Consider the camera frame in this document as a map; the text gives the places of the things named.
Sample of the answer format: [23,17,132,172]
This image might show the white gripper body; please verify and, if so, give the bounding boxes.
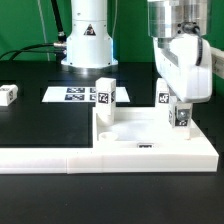
[153,34,212,103]

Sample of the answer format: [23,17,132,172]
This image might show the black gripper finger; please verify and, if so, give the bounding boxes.
[177,109,189,121]

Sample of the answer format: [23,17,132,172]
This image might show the white square tabletop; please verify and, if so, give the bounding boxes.
[92,107,201,148]

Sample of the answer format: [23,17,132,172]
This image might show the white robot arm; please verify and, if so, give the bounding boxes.
[62,0,224,103]

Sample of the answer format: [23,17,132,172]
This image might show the white L-shaped obstacle fence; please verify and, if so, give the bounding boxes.
[0,130,219,174]

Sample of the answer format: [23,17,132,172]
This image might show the white tag marker sheet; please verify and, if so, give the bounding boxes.
[41,86,131,103]

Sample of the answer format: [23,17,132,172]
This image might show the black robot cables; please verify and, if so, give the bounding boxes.
[0,0,69,62]

